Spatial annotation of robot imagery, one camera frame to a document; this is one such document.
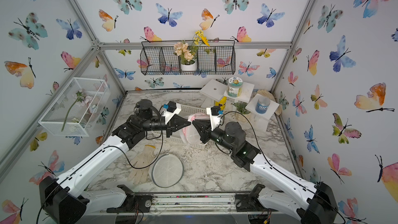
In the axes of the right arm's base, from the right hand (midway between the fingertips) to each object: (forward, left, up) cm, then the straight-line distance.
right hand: (195, 120), depth 65 cm
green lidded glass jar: (+25, -18, -4) cm, 31 cm away
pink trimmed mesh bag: (-3, +2, -6) cm, 7 cm away
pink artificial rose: (+11, +56, -2) cm, 57 cm away
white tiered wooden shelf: (+36, -9, -17) cm, 41 cm away
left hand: (0, +2, -1) cm, 3 cm away
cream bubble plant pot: (+22, -27, -27) cm, 44 cm away
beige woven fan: (+49, -47, -32) cm, 75 cm away
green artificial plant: (+28, -25, -23) cm, 44 cm away
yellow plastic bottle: (+31, -13, -24) cm, 41 cm away
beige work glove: (-14, +31, -33) cm, 48 cm away
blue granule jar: (+19, -34, -11) cm, 40 cm away
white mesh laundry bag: (-12, +15, -28) cm, 34 cm away
